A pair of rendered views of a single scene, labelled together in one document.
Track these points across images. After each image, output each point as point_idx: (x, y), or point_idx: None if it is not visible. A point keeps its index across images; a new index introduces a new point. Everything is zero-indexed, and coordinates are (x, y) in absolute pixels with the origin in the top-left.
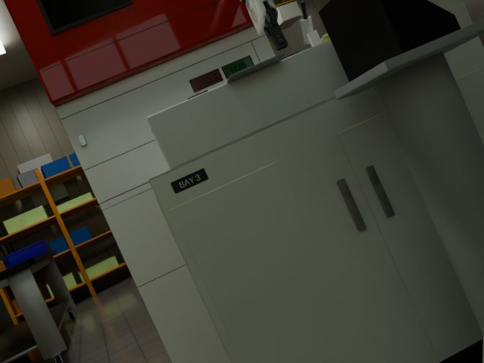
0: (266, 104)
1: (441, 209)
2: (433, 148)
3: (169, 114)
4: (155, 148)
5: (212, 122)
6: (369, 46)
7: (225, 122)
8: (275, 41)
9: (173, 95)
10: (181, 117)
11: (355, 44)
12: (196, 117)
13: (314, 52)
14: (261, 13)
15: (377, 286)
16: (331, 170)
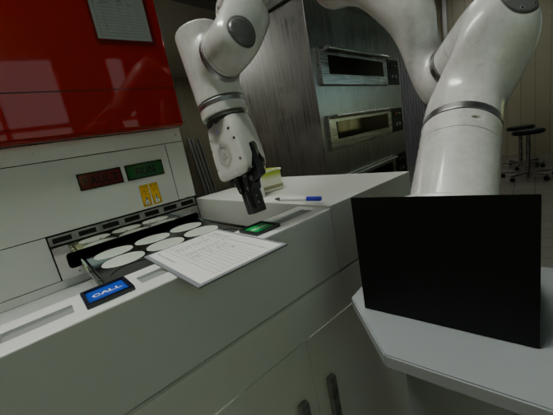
0: (232, 309)
1: None
2: None
3: (31, 356)
4: (2, 261)
5: (136, 357)
6: (449, 293)
7: (162, 351)
8: (251, 202)
9: (48, 190)
10: (62, 358)
11: (415, 274)
12: (101, 353)
13: (300, 230)
14: (244, 160)
15: None
16: (295, 391)
